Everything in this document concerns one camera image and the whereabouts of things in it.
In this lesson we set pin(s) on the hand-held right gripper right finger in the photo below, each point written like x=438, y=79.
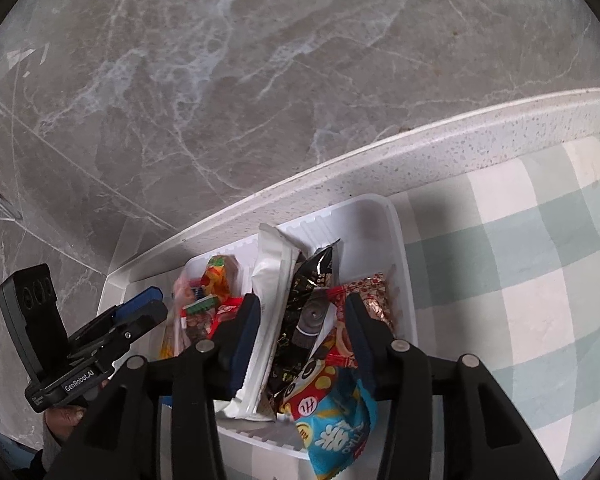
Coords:
x=360, y=345

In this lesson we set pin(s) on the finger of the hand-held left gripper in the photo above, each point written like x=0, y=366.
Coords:
x=147, y=317
x=140, y=297

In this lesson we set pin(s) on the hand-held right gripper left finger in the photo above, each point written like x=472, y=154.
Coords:
x=242, y=345

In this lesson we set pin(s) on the red white snack packet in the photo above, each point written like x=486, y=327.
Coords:
x=227, y=307

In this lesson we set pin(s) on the green red snack packet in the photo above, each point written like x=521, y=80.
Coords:
x=200, y=320

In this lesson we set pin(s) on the red patterned snack packet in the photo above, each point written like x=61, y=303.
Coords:
x=375, y=295

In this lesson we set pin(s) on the long white snack packet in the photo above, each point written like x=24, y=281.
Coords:
x=270, y=285

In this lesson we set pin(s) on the black snack packet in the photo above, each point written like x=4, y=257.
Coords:
x=305, y=280

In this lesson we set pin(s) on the blue yellow snack packet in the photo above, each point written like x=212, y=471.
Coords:
x=335, y=430

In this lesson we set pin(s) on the white plastic tray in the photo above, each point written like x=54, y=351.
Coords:
x=365, y=230

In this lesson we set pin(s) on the person's left hand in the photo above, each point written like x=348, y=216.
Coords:
x=62, y=420

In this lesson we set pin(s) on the orange snack packet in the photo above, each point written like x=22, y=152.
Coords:
x=217, y=277

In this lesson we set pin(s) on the green white checked tablecloth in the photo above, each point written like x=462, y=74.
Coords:
x=530, y=285

